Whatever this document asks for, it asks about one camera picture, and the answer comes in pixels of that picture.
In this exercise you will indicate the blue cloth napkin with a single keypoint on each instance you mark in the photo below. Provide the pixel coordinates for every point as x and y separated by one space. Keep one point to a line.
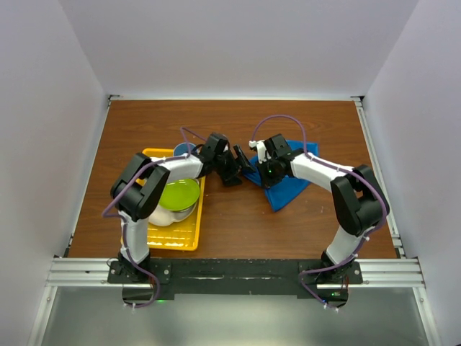
289 188

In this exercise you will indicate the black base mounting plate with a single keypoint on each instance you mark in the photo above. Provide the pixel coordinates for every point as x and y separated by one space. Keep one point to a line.
290 277

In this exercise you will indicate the grey metal bowl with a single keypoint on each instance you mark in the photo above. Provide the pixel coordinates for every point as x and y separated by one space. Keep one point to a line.
180 215

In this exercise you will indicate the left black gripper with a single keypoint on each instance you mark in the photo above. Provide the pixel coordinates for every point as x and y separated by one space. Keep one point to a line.
229 177

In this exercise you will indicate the yellow plastic tray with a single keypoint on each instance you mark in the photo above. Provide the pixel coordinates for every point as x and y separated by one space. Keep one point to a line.
181 236

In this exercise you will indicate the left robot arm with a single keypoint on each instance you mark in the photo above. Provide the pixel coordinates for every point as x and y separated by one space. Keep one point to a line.
137 192

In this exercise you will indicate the beige flower-shaped plate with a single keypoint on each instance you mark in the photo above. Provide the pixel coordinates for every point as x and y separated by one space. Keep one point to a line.
161 217

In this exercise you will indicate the green plastic plate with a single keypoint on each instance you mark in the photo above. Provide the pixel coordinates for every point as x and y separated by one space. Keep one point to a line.
180 195

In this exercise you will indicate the blue plastic cup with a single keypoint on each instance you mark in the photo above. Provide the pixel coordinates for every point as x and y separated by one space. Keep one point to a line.
184 148

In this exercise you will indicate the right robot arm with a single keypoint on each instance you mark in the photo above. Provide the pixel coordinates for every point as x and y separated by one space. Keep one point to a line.
359 202

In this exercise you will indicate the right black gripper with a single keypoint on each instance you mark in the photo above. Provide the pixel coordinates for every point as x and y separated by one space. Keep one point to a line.
266 181

